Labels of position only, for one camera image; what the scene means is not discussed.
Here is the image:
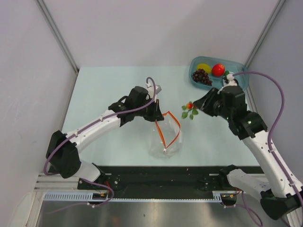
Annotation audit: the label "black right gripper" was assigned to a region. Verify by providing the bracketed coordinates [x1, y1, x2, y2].
[193, 87, 232, 121]

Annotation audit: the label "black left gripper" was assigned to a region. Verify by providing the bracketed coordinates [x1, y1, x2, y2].
[134, 97, 163, 122]

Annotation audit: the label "cherry tomato sprig with leaves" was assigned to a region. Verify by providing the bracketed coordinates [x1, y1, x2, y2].
[181, 102, 198, 120]

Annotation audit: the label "clear zip top bag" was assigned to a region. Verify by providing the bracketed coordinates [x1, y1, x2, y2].
[148, 111, 183, 159]

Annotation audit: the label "dark fake grapes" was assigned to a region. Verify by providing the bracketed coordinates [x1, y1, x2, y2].
[191, 69, 212, 86]

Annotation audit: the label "red fake tomato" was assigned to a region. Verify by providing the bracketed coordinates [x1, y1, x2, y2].
[212, 63, 225, 77]

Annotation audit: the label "yellow fake lemon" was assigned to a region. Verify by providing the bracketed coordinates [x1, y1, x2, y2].
[196, 63, 212, 73]

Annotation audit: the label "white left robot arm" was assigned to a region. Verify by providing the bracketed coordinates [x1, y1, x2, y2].
[46, 85, 164, 189]

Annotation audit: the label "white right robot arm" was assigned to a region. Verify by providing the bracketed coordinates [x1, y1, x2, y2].
[193, 86, 303, 220]

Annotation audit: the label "teal plastic tub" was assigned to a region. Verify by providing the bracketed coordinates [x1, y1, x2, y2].
[189, 56, 248, 90]

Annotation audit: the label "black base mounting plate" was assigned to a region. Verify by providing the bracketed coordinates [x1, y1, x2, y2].
[77, 164, 263, 201]

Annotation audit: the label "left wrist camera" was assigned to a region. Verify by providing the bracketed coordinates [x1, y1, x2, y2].
[145, 83, 162, 100]

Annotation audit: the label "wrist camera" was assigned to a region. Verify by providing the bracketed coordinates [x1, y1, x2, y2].
[217, 73, 239, 94]
[145, 83, 162, 100]

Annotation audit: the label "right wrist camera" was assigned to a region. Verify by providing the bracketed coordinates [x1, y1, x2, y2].
[217, 73, 239, 94]

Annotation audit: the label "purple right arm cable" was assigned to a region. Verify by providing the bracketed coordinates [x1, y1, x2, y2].
[231, 70, 300, 227]

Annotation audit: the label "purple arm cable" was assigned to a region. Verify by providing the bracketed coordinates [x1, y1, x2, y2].
[231, 70, 300, 227]
[43, 77, 157, 213]

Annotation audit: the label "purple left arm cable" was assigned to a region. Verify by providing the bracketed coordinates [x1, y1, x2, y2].
[43, 77, 157, 213]

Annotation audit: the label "white slotted cable duct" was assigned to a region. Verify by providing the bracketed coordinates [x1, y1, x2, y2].
[44, 191, 241, 203]

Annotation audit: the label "aluminium frame post right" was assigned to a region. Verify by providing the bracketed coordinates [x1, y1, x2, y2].
[244, 0, 286, 68]

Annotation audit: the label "aluminium frame post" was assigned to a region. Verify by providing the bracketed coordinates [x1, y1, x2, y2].
[244, 0, 286, 68]
[35, 0, 80, 75]

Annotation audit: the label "aluminium frame post left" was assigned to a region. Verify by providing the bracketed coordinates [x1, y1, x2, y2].
[35, 0, 80, 75]

